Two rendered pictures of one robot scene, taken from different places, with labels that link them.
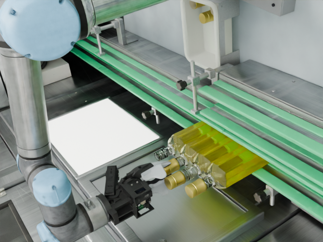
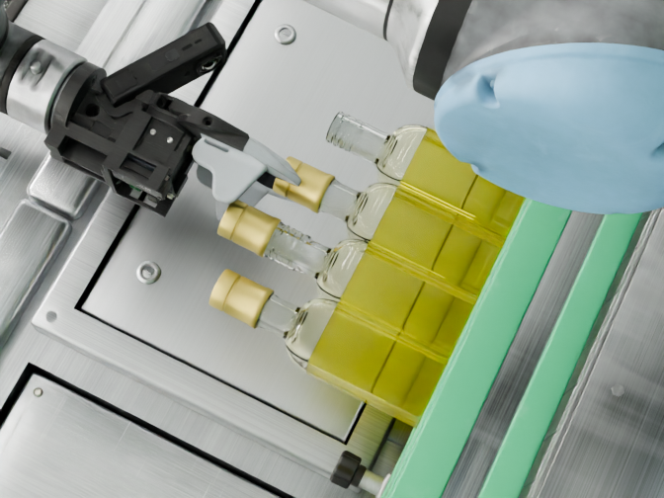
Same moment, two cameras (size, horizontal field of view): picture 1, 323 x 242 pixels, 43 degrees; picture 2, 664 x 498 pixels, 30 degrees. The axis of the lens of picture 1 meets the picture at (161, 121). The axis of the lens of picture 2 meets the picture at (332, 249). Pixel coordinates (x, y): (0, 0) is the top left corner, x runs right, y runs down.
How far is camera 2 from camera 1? 0.76 m
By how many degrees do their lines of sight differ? 47
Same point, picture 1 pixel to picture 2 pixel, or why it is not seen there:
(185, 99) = not seen: hidden behind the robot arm
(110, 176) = (167, 57)
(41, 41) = not seen: outside the picture
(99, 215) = (30, 112)
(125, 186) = (136, 119)
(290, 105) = (546, 474)
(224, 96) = (550, 232)
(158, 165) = (255, 163)
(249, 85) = (624, 294)
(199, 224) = (245, 336)
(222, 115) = not seen: hidden behind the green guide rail
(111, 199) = (98, 106)
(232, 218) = (304, 413)
